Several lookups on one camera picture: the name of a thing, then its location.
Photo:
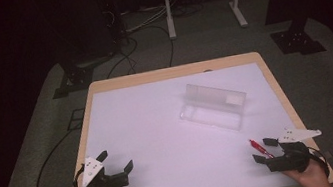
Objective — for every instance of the black floor frame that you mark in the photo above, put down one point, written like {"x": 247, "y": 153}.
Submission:
{"x": 75, "y": 120}

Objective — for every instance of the wooden table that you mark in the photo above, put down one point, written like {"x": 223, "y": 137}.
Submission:
{"x": 171, "y": 71}

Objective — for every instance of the white table mat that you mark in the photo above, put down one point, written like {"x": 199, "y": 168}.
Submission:
{"x": 163, "y": 148}

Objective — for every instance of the red pen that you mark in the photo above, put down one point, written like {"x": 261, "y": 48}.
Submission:
{"x": 260, "y": 148}

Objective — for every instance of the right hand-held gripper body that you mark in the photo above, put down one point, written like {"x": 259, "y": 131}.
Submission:
{"x": 288, "y": 159}

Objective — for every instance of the clear plastic pencil case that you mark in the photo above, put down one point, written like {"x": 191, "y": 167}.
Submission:
{"x": 212, "y": 108}

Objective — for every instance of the black stand with base plate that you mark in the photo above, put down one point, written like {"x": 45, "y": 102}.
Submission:
{"x": 298, "y": 41}
{"x": 76, "y": 78}

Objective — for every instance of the person's right hand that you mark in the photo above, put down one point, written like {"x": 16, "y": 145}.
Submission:
{"x": 313, "y": 178}

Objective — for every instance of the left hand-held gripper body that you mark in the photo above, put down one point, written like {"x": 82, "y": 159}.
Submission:
{"x": 104, "y": 184}

